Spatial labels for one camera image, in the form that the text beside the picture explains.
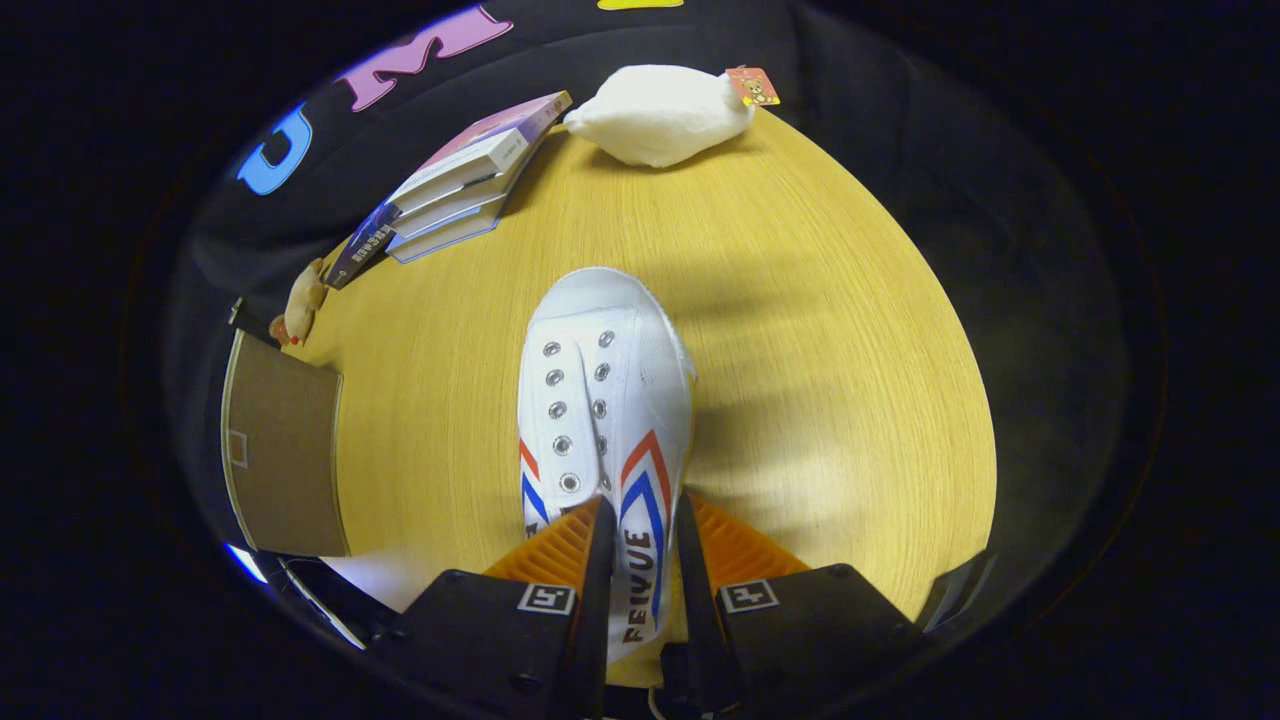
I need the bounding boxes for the pale blue cover book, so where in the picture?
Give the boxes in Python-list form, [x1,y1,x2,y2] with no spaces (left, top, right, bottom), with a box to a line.
[384,192,508,266]

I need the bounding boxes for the pink cover book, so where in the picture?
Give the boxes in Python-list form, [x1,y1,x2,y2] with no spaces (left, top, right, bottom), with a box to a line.
[388,89,574,217]

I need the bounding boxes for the white striped canvas shoe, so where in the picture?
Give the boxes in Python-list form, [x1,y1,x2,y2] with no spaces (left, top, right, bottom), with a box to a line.
[516,266,697,664]

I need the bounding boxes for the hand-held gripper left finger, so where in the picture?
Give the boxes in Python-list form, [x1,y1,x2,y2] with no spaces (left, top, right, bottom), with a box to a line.
[383,496,619,720]

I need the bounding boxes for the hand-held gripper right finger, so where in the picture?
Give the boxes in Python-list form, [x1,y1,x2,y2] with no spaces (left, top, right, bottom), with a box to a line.
[658,490,924,720]

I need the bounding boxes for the brown fabric storage box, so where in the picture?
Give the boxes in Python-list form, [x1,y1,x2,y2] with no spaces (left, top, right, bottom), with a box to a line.
[219,327,350,559]

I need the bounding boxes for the black rectangular object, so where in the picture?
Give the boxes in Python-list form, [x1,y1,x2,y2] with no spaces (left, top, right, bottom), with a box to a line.
[920,550,998,633]

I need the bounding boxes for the white plush toy with tag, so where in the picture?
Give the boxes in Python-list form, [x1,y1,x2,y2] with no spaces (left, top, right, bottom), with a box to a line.
[562,63,782,170]

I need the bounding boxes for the dark blue cover book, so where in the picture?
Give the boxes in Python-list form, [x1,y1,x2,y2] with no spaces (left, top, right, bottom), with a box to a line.
[324,199,402,292]

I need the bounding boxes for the tan plush dog toy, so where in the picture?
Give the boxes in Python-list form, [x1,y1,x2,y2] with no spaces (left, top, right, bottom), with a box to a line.
[267,257,330,350]

